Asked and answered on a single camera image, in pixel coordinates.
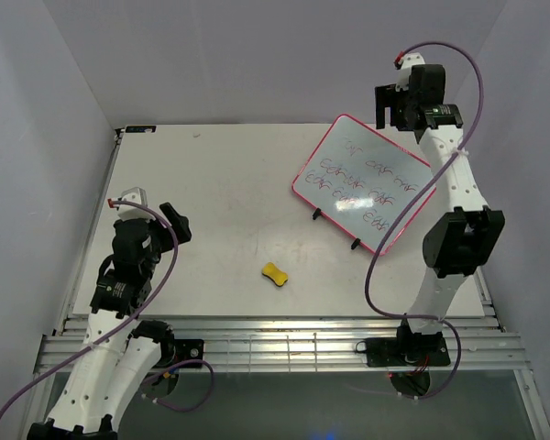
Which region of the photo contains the pink framed whiteboard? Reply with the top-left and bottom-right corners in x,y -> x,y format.
291,114 -> 433,252

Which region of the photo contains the blue left corner label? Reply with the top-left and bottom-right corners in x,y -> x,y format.
125,125 -> 157,134

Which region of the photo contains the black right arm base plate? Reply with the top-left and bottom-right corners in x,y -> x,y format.
355,337 -> 451,368

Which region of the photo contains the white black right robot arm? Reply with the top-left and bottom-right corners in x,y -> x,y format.
365,58 -> 505,367

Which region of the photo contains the yellow black whiteboard eraser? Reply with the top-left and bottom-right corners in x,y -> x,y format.
261,262 -> 289,287

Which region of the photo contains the wire whiteboard stand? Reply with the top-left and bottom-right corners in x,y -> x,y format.
312,207 -> 361,250

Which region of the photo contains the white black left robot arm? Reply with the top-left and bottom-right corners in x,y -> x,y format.
27,192 -> 192,439

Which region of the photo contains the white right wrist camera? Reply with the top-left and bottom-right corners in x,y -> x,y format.
395,52 -> 425,92

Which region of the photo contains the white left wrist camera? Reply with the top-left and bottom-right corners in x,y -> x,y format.
107,187 -> 151,221

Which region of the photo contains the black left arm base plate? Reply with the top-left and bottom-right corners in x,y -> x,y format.
158,339 -> 204,368

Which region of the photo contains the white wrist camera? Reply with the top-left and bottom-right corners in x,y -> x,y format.
395,52 -> 425,92
107,187 -> 151,221

